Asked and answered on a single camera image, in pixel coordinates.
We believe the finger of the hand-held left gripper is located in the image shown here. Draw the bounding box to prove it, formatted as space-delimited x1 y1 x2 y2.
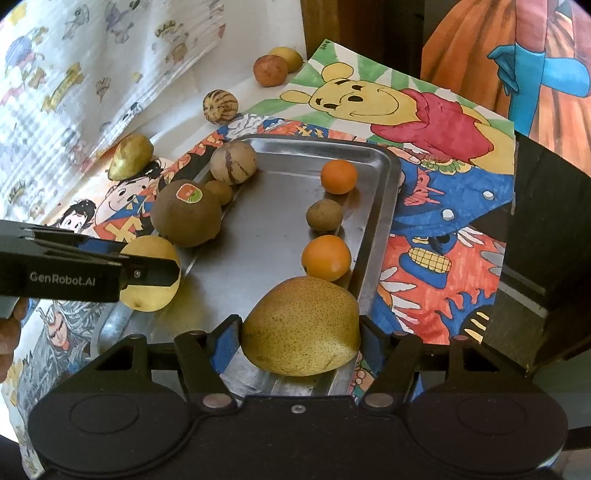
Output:
119 255 182 291
21 226 127 259

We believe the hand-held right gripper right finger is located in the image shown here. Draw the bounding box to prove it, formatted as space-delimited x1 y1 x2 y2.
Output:
358 315 529 411

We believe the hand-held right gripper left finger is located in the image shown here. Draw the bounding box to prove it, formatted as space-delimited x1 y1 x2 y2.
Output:
81 315 243 411

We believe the round yellow fruit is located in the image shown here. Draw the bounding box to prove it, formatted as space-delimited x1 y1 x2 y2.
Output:
119 234 182 312

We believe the large kiwi with sticker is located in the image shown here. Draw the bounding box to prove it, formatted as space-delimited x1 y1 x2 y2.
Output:
151 179 223 247

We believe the speckled yellow-brown pear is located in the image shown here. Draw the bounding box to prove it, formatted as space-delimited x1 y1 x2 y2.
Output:
241 276 362 377

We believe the small brown kiwi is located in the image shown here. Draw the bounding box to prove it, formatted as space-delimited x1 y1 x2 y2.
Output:
204 180 234 206
307 198 343 232

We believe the metal tray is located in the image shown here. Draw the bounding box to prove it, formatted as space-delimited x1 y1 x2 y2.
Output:
90 135 402 398

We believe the person's left hand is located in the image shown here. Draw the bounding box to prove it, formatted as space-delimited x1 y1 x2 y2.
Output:
0 298 29 381

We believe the anime character poster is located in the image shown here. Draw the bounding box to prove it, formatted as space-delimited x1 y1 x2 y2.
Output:
44 157 185 252

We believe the grey line drawing poster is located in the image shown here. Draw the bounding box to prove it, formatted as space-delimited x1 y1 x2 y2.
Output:
0 295 121 478

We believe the orange tangerine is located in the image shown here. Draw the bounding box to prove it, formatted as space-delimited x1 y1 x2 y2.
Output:
301 234 352 281
321 159 358 195

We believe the green-yellow pear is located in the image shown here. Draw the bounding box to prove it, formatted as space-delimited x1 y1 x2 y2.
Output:
107 134 154 182

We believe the colourful blue and red poster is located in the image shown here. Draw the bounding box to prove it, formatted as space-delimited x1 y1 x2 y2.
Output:
166 115 515 398

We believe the striped brown round fruit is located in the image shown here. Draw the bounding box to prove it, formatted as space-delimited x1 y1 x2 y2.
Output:
210 141 257 185

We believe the small striped melon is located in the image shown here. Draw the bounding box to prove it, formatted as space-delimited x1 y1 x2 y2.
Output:
203 89 239 125

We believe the dark wooden furniture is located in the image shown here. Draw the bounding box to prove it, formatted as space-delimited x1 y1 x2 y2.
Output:
480 129 591 384

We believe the reddish-brown round fruit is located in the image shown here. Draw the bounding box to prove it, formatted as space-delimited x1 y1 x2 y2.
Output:
253 54 289 87

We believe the yellow bear drawing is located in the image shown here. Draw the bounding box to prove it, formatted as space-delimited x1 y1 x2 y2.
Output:
242 39 515 176

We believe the small yellow fruit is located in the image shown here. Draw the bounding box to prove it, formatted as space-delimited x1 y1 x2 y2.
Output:
269 47 304 73

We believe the wall poster with orange dress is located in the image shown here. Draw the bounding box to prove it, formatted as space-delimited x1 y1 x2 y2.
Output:
420 0 591 151

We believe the wooden post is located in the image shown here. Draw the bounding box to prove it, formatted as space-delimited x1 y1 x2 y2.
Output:
300 0 345 56

